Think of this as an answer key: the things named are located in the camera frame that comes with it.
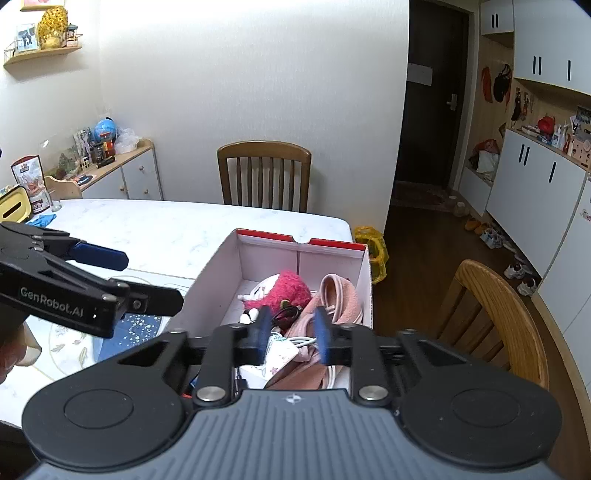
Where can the yellow slipper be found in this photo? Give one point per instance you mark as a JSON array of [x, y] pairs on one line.
[[471, 225], [481, 230]]

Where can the beige wooden board with holes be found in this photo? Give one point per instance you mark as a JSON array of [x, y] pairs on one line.
[[581, 152]]

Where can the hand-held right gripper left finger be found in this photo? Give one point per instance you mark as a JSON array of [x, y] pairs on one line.
[[264, 334]]

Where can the white patterned sneaker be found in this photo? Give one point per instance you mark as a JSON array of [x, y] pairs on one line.
[[487, 236], [496, 242]]

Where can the blue globe toy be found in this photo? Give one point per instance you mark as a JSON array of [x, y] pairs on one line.
[[105, 129]]

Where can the red and white snack bag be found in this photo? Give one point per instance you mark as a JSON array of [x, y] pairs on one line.
[[31, 184]]

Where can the wooden wall shelf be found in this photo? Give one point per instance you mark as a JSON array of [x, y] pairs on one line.
[[44, 57]]

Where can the small clear glass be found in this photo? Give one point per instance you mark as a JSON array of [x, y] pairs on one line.
[[55, 206]]

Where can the white bottle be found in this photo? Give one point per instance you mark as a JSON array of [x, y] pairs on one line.
[[559, 136]]

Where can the person's left hand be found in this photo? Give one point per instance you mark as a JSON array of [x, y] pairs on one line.
[[28, 353]]

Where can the orange hanging bag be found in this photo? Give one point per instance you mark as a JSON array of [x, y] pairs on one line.
[[486, 85]]

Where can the white paper notice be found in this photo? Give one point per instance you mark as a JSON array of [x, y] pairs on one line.
[[418, 74]]

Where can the pink fleece garment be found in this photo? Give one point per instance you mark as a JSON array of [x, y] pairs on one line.
[[341, 300]]

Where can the gold ornament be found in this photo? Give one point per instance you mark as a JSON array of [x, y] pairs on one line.
[[54, 27]]

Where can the patterned doormat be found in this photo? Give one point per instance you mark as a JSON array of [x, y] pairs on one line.
[[422, 196]]

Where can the white low bench cabinet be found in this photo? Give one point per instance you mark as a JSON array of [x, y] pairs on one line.
[[475, 194]]

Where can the hanging doll ornament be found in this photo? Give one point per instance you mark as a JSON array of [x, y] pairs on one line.
[[521, 106]]

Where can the small wooden rack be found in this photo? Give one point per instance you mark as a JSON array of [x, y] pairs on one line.
[[67, 189]]

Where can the clear plastic bag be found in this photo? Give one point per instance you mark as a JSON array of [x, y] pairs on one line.
[[126, 142]]

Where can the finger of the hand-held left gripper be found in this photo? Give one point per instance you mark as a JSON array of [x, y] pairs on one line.
[[104, 256], [152, 302]]

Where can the small photo frame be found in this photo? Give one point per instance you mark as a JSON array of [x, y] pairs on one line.
[[27, 38]]

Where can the blue speckled placemat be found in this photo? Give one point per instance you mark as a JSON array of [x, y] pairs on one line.
[[138, 328]]

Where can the wooden chair straight back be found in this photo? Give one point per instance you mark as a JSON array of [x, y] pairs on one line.
[[263, 154]]

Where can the yellow tissue box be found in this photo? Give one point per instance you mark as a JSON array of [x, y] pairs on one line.
[[14, 205]]

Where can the photo cards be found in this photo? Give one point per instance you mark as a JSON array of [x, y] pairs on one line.
[[583, 115]]

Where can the white upper cabinet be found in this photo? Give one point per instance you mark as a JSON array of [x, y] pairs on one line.
[[545, 41]]

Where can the blue glove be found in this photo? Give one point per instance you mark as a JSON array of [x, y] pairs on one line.
[[41, 220]]

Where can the wooden chair curved back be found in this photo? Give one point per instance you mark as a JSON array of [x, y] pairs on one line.
[[512, 314]]

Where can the red purse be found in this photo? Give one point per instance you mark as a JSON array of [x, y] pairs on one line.
[[546, 124]]

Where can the white sideboard wooden top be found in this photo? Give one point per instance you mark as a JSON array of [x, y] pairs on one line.
[[134, 177]]

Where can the dark entrance door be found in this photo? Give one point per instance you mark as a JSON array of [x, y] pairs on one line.
[[434, 138]]

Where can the black hanging bag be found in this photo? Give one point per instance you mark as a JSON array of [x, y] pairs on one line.
[[502, 85]]

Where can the white cardboard box red rim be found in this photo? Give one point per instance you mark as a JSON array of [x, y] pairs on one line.
[[323, 265]]

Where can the white tall cabinet with sticker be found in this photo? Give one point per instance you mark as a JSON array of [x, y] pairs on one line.
[[572, 277]]

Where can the pink fuzzy plush toy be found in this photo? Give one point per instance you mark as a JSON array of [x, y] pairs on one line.
[[291, 288]]

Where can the yellow plastic bag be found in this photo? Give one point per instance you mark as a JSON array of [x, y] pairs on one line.
[[376, 258]]

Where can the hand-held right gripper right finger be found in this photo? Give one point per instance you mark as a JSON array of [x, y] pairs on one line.
[[324, 339]]

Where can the beige round container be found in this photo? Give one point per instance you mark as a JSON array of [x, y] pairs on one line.
[[460, 209]]

